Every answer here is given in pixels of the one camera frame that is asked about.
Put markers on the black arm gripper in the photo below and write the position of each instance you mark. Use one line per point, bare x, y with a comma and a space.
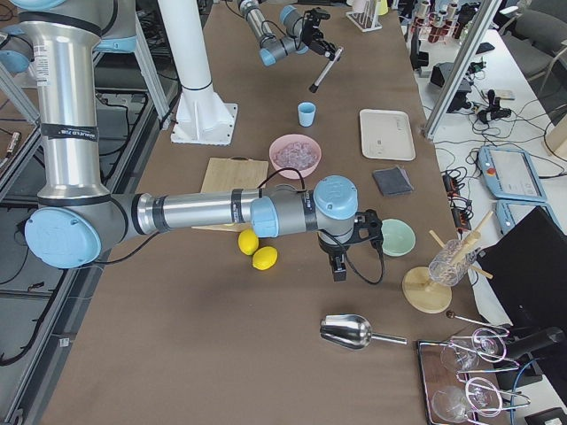
316, 43

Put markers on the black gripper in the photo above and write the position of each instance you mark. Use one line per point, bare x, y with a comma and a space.
333, 249

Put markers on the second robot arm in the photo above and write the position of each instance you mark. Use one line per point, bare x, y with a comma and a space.
273, 47

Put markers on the steel ice scoop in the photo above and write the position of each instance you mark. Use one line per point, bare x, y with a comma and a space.
353, 332

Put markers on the light blue cup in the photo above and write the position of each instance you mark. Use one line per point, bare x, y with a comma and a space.
306, 114

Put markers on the wooden cup stand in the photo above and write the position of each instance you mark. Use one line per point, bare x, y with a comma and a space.
428, 289

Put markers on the pile of clear ice cubes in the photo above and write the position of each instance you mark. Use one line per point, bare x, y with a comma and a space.
299, 155

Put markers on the pale green bowl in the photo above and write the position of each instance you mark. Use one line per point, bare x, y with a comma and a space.
399, 238

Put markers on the whole lemon far left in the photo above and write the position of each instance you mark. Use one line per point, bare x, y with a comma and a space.
264, 258

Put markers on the whole lemon near board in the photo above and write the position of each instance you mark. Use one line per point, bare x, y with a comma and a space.
248, 243

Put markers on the cream rabbit tray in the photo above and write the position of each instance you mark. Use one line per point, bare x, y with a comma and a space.
386, 135

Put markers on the grey folded cloth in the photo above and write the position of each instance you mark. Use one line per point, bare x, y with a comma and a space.
393, 181

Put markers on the pink bowl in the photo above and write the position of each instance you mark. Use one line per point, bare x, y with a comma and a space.
290, 172

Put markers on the clear glass on stand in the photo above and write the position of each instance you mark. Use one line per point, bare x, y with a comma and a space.
449, 266

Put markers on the bamboo cutting board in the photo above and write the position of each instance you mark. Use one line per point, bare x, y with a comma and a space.
225, 174

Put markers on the wine glass rack tray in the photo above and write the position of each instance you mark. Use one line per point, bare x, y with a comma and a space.
458, 378

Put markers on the blue teach pendant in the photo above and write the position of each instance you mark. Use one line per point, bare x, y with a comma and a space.
510, 212
510, 174

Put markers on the black monitor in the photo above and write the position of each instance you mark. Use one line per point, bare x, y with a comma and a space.
529, 271

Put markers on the white wire rack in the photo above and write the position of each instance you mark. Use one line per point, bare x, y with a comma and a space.
365, 14

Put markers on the aluminium frame post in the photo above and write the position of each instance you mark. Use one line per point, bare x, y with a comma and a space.
480, 24

